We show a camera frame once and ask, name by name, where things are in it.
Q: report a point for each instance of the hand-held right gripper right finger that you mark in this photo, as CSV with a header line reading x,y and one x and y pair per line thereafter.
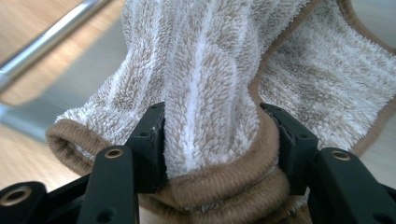
x,y
295,149

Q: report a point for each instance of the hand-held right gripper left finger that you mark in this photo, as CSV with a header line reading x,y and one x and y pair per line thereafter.
x,y
149,146

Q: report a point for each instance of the striped beige towel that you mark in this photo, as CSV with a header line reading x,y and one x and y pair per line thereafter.
x,y
202,77

